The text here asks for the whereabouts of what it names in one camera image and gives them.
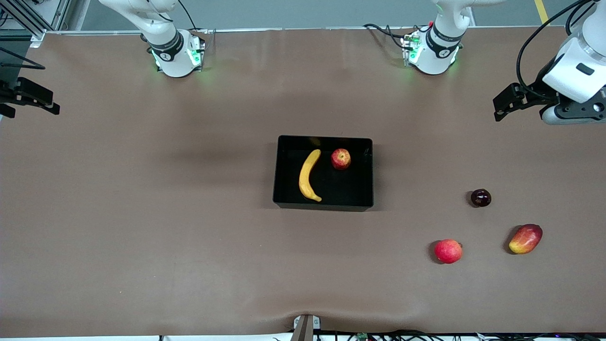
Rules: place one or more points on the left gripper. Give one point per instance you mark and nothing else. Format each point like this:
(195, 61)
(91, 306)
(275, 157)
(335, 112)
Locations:
(534, 91)

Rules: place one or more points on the red apple with yellow patch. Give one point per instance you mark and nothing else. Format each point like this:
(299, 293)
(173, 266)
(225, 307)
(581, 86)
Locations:
(341, 159)

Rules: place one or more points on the black rectangular plastic box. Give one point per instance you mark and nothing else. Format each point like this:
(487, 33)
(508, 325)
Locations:
(345, 189)

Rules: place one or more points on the yellow banana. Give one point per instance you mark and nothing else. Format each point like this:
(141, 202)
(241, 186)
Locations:
(307, 177)

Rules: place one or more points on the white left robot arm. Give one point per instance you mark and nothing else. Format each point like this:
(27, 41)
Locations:
(442, 42)

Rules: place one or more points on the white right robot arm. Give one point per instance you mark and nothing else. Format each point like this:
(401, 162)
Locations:
(168, 47)

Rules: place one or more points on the dark purple plum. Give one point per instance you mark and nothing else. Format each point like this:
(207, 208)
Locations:
(481, 198)

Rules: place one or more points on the red and yellow mango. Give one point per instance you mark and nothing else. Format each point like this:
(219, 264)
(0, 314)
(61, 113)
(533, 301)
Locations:
(525, 239)

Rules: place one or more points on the plain red apple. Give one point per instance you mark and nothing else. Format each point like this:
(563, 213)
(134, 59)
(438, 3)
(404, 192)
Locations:
(448, 251)

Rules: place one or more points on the aluminium frame profile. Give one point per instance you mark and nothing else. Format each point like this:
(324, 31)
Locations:
(23, 19)

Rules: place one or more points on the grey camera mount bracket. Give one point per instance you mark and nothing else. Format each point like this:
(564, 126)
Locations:
(306, 327)

